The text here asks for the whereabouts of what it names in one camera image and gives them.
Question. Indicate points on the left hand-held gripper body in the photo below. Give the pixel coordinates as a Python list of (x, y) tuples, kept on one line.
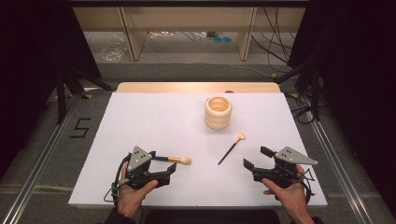
[(140, 157)]

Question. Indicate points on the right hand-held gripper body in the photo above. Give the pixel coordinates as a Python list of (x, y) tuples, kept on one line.
[(294, 156)]

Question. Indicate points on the black stick with wooden ball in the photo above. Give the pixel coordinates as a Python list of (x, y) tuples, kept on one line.
[(232, 147)]

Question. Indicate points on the cream ringed brush holder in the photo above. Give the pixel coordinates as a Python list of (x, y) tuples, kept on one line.
[(218, 116)]

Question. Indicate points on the person's right hand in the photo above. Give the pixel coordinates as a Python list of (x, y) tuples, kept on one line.
[(291, 197)]

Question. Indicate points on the person's left hand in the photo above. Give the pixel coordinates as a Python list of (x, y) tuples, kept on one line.
[(132, 199)]

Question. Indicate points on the white table sheet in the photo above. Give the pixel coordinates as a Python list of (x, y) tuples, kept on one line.
[(155, 124)]

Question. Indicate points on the black metal stand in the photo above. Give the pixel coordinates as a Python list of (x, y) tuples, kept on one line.
[(313, 87), (63, 90)]

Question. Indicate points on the black curtain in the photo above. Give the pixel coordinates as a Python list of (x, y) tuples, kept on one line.
[(364, 93), (28, 77)]

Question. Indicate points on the clear plastic bag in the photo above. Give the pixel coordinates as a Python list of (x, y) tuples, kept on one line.
[(113, 48)]

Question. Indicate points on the blue round lid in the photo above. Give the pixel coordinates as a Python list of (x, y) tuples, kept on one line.
[(218, 39), (227, 39)]

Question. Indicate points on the beige wooden shelf unit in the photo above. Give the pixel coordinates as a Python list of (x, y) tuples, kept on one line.
[(246, 31)]

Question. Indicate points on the aluminium floor rail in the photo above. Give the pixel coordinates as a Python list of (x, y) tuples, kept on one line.
[(40, 161), (339, 168)]

